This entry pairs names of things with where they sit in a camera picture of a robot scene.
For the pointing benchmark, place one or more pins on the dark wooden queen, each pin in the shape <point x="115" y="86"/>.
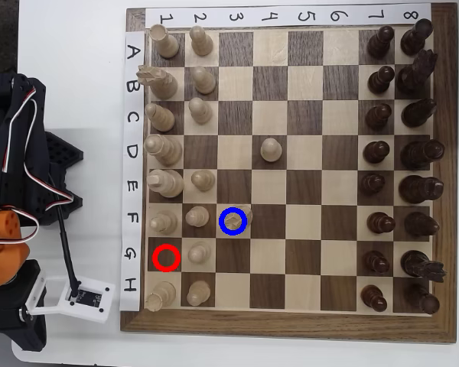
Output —
<point x="420" y="154"/>

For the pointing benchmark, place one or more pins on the wooden chessboard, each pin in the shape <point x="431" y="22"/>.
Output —
<point x="306" y="114"/>

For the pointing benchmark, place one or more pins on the light wooden knight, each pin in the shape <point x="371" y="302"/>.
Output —
<point x="164" y="84"/>
<point x="233" y="221"/>

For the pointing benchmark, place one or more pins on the light wooden rook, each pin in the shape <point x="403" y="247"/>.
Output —
<point x="168" y="46"/>
<point x="162" y="294"/>

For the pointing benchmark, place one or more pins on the dark wooden rook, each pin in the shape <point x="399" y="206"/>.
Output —
<point x="415" y="38"/>
<point x="424" y="302"/>

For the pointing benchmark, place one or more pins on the light wooden queen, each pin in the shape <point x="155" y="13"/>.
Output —
<point x="166" y="151"/>

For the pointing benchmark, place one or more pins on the white paper strip with numbers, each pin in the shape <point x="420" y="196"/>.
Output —
<point x="252" y="17"/>

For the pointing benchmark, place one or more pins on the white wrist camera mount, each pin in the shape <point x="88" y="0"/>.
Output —
<point x="88" y="315"/>

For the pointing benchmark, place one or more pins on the light wooden bishop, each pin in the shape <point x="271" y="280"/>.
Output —
<point x="162" y="118"/>
<point x="164" y="223"/>

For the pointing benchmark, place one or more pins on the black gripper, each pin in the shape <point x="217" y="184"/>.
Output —
<point x="13" y="325"/>

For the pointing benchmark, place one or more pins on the white paper strip with letters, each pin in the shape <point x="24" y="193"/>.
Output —
<point x="134" y="134"/>

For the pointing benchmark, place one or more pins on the dark wooden king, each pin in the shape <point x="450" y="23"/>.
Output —
<point x="418" y="189"/>

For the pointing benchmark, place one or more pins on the light wooden pawn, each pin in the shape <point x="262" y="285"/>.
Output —
<point x="202" y="179"/>
<point x="201" y="44"/>
<point x="271" y="150"/>
<point x="197" y="216"/>
<point x="200" y="111"/>
<point x="204" y="81"/>
<point x="199" y="253"/>
<point x="198" y="293"/>

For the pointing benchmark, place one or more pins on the dark wooden pawn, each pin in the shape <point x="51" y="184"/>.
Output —
<point x="375" y="152"/>
<point x="378" y="116"/>
<point x="380" y="223"/>
<point x="380" y="42"/>
<point x="373" y="297"/>
<point x="380" y="81"/>
<point x="372" y="184"/>
<point x="376" y="262"/>

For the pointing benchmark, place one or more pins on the dark wooden knight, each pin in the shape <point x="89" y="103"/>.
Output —
<point x="415" y="76"/>
<point x="418" y="264"/>

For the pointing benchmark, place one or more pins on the dark wooden bishop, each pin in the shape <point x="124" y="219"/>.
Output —
<point x="417" y="113"/>
<point x="420" y="224"/>

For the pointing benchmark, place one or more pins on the light wooden king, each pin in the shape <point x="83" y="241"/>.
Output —
<point x="168" y="183"/>

